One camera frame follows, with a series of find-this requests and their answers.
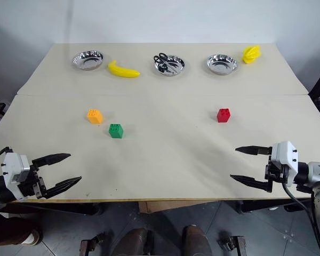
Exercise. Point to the black table leg caster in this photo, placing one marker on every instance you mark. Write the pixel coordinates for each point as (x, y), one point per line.
(233, 244)
(92, 244)

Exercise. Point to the red toy block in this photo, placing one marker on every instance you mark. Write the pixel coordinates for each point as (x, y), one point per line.
(224, 115)

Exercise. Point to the yellow toy banana bunch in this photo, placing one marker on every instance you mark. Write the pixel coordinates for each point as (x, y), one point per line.
(251, 54)

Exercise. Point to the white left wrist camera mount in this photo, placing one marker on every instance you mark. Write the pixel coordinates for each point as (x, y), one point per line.
(12, 169)

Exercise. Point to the brown shoe with white sock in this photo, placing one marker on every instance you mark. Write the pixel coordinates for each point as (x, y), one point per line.
(13, 230)

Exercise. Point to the orange-yellow toy block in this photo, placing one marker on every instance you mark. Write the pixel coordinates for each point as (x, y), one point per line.
(95, 116)

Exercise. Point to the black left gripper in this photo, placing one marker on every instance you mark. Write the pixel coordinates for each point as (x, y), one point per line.
(33, 184)

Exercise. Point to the steel bowl with scissors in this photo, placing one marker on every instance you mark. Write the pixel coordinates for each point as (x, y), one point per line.
(169, 65)

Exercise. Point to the green toy block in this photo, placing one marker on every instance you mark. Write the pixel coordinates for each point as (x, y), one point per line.
(116, 131)

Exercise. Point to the cardboard box under table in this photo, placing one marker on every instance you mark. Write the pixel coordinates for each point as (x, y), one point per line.
(166, 205)

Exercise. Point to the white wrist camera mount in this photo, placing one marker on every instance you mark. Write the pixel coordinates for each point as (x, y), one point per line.
(12, 169)
(285, 157)

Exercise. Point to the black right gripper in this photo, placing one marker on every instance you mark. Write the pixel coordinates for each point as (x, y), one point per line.
(275, 172)

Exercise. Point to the black table frame bar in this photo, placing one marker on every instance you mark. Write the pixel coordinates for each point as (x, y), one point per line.
(58, 208)
(274, 204)

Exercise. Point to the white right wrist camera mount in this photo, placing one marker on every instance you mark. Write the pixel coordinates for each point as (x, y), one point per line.
(285, 157)

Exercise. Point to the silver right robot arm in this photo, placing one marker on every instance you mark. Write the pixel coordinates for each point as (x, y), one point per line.
(316, 181)

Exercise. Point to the empty steel bowl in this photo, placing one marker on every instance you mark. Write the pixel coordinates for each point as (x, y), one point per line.
(87, 60)
(222, 64)

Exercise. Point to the black scissors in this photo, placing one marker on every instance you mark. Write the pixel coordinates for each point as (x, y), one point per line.
(162, 62)

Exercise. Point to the brown rounded robot knee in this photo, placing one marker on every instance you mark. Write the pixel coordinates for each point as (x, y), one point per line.
(133, 241)
(196, 240)

